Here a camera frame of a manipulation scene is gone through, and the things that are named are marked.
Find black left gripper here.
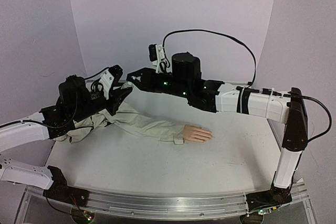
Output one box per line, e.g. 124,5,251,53
73,83,131,123

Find clear nail polish bottle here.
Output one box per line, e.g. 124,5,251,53
121,81,133,89

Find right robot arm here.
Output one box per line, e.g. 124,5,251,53
127,52,308,214

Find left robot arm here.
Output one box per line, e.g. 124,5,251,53
1,73,132,206

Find beige zip jacket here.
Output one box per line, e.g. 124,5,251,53
55,102,185,145

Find mannequin hand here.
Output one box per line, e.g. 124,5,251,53
183,125,213,143

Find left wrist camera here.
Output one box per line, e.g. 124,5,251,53
98,65,123,100

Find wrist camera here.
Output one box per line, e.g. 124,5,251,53
149,44,170,73
98,65,123,100

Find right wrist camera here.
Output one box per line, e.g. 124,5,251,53
149,44,170,73

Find aluminium rear table rail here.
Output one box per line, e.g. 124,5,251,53
223,81,251,86

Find aluminium front table rail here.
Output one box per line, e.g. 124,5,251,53
15,183,316,223

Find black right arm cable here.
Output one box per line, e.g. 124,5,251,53
162,30,331,142

